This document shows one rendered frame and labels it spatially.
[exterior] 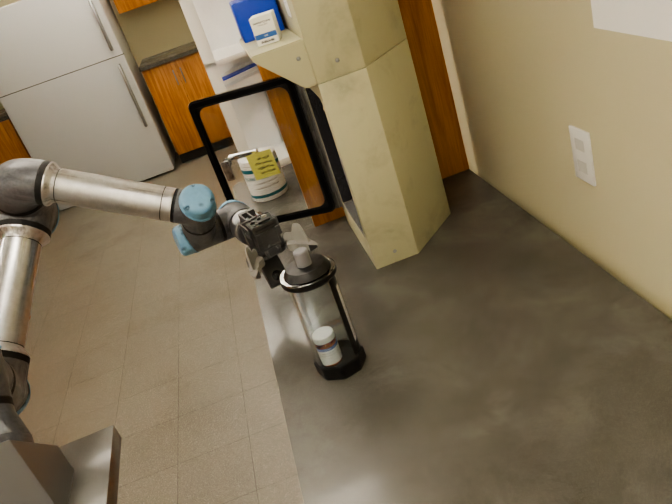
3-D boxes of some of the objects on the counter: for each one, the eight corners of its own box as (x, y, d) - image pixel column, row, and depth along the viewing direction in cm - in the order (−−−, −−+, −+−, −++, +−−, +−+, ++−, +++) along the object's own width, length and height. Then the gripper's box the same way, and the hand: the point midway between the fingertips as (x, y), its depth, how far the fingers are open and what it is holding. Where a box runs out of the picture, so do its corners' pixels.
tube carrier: (376, 357, 130) (344, 265, 120) (329, 385, 127) (293, 294, 117) (349, 335, 139) (318, 249, 129) (305, 361, 136) (270, 274, 126)
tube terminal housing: (428, 191, 192) (352, -96, 158) (471, 233, 163) (391, -107, 129) (347, 222, 191) (253, -61, 157) (377, 269, 162) (270, -65, 128)
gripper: (205, 229, 146) (233, 256, 129) (281, 192, 151) (318, 213, 134) (220, 261, 150) (249, 292, 133) (293, 224, 155) (331, 249, 138)
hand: (288, 264), depth 135 cm, fingers open, 14 cm apart
